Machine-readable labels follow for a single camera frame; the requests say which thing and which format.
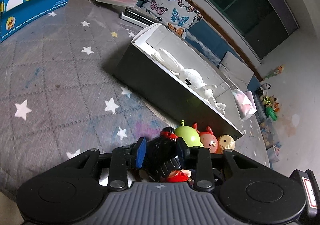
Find red round figure toy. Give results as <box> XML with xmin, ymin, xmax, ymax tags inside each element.
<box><xmin>192</xmin><ymin>123</ymin><xmax>219</xmax><ymax>153</ymax></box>

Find green alien toy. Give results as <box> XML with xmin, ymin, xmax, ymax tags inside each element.
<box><xmin>175</xmin><ymin>120</ymin><xmax>203</xmax><ymax>147</ymax></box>

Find tan peanut toy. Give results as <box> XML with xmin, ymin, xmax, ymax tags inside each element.
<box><xmin>216</xmin><ymin>135</ymin><xmax>235</xmax><ymax>154</ymax></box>

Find black-haired girl doll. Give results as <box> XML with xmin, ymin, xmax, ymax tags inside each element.
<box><xmin>139</xmin><ymin>127</ymin><xmax>192</xmax><ymax>183</ymax></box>

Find white plush rabbit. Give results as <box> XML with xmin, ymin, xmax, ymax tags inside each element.
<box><xmin>151</xmin><ymin>48</ymin><xmax>226</xmax><ymax>115</ymax></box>

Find pastel tissue pack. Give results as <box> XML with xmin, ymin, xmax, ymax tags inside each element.
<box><xmin>232</xmin><ymin>89</ymin><xmax>257</xmax><ymax>121</ymax></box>

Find pile of floor toys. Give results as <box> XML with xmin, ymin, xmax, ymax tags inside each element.
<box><xmin>255</xmin><ymin>64</ymin><xmax>284</xmax><ymax>165</ymax></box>

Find grey white cardboard tray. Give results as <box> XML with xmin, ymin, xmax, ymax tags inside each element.
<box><xmin>114</xmin><ymin>23</ymin><xmax>243</xmax><ymax>140</ymax></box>

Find grey cushion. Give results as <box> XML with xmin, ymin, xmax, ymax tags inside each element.
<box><xmin>219</xmin><ymin>51</ymin><xmax>254</xmax><ymax>87</ymax></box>

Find blue sofa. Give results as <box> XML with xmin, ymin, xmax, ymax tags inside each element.
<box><xmin>135</xmin><ymin>0</ymin><xmax>262</xmax><ymax>93</ymax></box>

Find black flat box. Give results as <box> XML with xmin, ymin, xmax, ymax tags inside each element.
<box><xmin>120</xmin><ymin>8</ymin><xmax>158</xmax><ymax>28</ymax></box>

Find butterfly print pillow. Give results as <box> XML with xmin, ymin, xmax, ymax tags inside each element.
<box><xmin>142</xmin><ymin>0</ymin><xmax>202</xmax><ymax>38</ymax></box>

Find dark window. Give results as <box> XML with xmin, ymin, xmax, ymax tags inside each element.
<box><xmin>206</xmin><ymin>0</ymin><xmax>298</xmax><ymax>59</ymax></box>

